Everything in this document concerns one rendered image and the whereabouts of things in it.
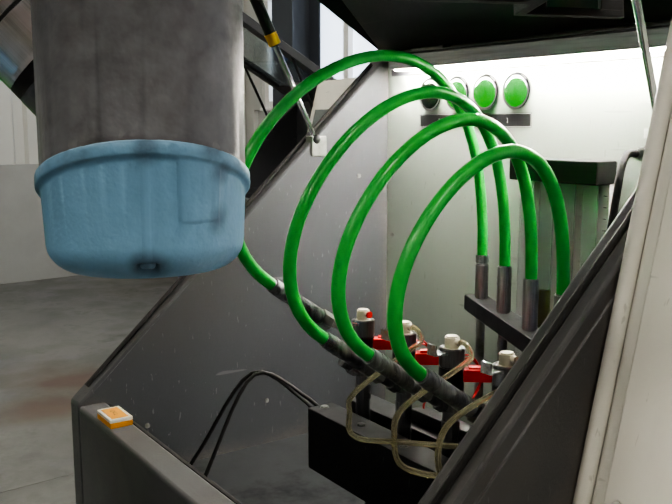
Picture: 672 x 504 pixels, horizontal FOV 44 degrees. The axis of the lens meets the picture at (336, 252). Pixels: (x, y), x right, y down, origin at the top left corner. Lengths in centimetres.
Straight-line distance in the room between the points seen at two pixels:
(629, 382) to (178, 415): 74
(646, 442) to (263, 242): 73
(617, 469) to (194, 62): 57
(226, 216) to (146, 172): 4
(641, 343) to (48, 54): 57
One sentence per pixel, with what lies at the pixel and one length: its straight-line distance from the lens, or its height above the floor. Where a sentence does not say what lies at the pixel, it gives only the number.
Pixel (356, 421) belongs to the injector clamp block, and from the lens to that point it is 103.
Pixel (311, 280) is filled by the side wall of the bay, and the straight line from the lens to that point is 136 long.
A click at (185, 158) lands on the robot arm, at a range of 29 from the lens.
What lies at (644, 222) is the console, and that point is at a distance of 78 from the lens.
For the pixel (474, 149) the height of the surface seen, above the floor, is 130.
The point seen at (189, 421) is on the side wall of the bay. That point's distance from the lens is 131.
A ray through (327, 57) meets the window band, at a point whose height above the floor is 191.
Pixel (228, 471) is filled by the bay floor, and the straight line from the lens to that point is 129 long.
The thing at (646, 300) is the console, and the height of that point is 119.
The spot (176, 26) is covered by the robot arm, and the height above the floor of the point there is 137.
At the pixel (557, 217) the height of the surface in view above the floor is 124.
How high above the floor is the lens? 133
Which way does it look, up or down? 9 degrees down
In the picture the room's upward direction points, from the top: straight up
